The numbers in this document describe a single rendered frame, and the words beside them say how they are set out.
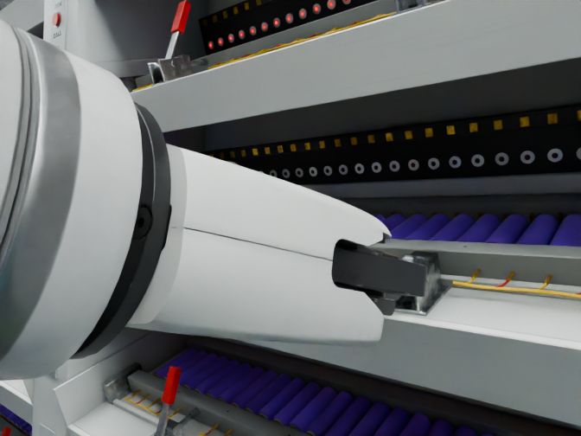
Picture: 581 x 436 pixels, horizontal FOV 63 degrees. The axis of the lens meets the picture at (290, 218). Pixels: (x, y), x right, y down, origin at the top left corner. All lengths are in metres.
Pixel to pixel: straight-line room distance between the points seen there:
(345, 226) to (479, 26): 0.18
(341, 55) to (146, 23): 0.41
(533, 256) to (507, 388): 0.08
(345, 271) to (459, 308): 0.16
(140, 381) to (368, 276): 0.50
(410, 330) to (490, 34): 0.18
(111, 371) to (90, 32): 0.42
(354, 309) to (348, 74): 0.22
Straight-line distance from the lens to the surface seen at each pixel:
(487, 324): 0.29
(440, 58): 0.31
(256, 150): 0.59
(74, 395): 0.65
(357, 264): 0.16
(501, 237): 0.36
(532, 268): 0.32
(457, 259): 0.33
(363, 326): 0.16
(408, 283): 0.18
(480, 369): 0.30
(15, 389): 0.81
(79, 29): 0.66
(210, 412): 0.54
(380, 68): 0.33
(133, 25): 0.70
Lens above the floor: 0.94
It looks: 1 degrees up
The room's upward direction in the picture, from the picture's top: 1 degrees clockwise
